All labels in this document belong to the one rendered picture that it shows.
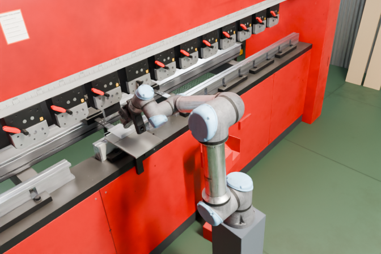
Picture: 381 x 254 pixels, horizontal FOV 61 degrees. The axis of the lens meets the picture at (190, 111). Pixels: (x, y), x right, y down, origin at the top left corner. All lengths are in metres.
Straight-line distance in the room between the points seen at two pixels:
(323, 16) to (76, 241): 2.63
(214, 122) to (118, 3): 0.80
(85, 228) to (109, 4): 1.10
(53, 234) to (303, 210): 1.80
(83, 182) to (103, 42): 0.69
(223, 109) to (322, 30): 2.27
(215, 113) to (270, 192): 1.81
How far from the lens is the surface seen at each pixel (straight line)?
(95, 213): 1.80
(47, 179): 1.69
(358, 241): 2.66
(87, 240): 1.87
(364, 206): 2.90
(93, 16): 1.55
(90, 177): 1.75
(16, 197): 1.67
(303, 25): 3.34
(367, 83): 4.66
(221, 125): 1.10
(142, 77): 1.77
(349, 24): 4.97
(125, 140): 1.72
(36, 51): 1.45
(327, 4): 3.21
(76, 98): 1.58
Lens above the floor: 1.97
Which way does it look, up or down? 31 degrees down
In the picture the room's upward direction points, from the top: 4 degrees counter-clockwise
